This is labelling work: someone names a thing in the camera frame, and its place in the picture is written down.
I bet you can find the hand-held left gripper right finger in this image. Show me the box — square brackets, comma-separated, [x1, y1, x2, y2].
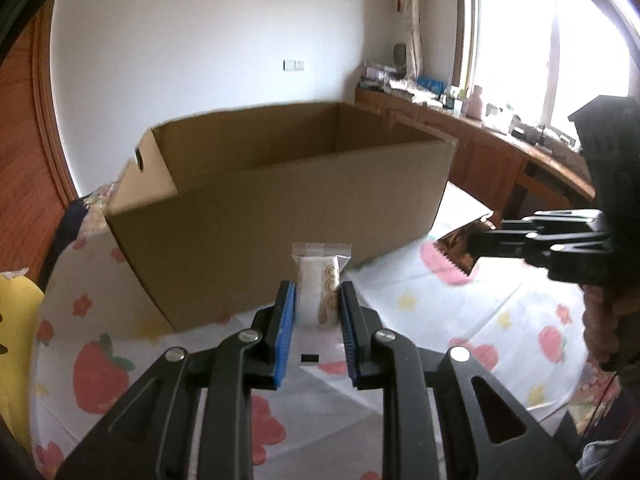
[339, 280, 583, 480]

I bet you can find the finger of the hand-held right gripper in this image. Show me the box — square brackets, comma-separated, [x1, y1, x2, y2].
[500, 209, 607, 236]
[471, 230, 609, 282]

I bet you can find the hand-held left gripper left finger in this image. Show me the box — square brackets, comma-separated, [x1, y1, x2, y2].
[55, 280, 299, 480]

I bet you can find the white biscuit packet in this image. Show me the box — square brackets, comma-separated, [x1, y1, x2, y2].
[292, 241, 353, 366]

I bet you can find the golden brown snack packet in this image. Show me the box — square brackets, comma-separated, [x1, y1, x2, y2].
[432, 214, 496, 278]

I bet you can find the brown cardboard box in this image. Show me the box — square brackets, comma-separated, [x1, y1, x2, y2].
[105, 101, 458, 333]

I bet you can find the person's right hand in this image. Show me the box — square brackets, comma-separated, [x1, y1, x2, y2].
[581, 282, 624, 372]

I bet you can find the long wooden cabinet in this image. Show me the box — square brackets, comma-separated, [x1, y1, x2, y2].
[355, 87, 598, 221]

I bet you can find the strawberry print bed sheet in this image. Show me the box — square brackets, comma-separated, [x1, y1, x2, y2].
[30, 180, 596, 480]

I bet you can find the pink bottle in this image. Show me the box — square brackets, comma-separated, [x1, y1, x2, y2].
[466, 85, 485, 120]

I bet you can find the wooden framed window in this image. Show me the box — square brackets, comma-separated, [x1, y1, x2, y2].
[457, 0, 640, 136]

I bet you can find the pile of papers and packets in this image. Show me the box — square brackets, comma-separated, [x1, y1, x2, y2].
[360, 62, 417, 97]

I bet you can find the dark blue cloth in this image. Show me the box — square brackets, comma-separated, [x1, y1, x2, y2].
[49, 195, 97, 273]

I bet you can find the pale patterned curtain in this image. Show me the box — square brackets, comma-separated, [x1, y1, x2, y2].
[394, 0, 427, 82]

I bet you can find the yellow plush pillow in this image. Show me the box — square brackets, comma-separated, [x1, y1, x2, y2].
[0, 270, 46, 453]

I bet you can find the wooden headboard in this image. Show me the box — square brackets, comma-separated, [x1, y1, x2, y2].
[0, 5, 82, 281]

